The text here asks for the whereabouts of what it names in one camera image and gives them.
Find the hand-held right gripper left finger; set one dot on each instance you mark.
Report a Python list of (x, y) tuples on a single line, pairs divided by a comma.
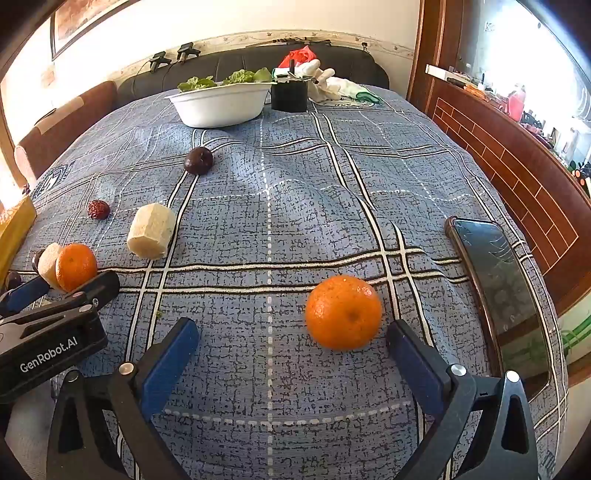
[(168, 364)]

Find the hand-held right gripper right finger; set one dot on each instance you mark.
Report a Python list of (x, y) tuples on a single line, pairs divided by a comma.
[(415, 369)]

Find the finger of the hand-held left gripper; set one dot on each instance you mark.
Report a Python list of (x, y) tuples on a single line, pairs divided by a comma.
[(23, 293), (92, 287)]

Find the small orange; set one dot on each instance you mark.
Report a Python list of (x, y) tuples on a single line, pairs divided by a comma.
[(76, 272)]

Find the yellow-edged cardboard box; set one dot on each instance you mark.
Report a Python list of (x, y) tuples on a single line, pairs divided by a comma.
[(16, 230)]

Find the large orange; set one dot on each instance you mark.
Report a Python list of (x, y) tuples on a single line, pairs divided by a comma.
[(344, 311)]

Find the smartphone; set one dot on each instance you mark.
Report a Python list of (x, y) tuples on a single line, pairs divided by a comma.
[(498, 286)]

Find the brown chair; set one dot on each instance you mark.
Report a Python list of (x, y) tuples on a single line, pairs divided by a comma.
[(60, 124)]

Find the blue plaid blanket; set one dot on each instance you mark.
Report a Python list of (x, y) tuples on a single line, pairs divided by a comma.
[(277, 207)]

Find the black sofa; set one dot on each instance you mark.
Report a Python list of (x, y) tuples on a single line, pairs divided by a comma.
[(138, 85)]

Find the white bowl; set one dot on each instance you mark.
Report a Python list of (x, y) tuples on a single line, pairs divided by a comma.
[(217, 108)]

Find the wooden windowsill panel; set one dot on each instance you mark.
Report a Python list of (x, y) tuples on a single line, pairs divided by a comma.
[(508, 152)]

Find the black clamp device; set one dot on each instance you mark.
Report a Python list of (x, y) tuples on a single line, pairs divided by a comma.
[(159, 61), (187, 50)]

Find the green lettuce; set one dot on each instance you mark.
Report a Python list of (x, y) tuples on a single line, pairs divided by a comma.
[(240, 76)]

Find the black round container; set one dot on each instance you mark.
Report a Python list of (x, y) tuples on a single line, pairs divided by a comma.
[(289, 97)]

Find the pink bottle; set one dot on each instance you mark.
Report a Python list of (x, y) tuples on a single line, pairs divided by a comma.
[(517, 100)]

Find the white flat box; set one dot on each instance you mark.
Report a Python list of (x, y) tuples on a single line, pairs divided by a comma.
[(438, 71)]

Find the white work gloves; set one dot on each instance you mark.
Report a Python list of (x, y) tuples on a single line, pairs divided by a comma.
[(330, 83)]

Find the red plastic bag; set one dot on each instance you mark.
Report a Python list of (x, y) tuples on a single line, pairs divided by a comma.
[(300, 55)]

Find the glass window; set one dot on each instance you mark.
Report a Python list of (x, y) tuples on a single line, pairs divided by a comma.
[(521, 41)]

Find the small wall sign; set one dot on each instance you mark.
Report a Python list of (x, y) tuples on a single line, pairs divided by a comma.
[(48, 76)]

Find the framed wall picture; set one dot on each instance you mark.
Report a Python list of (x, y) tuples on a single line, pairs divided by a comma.
[(74, 23)]

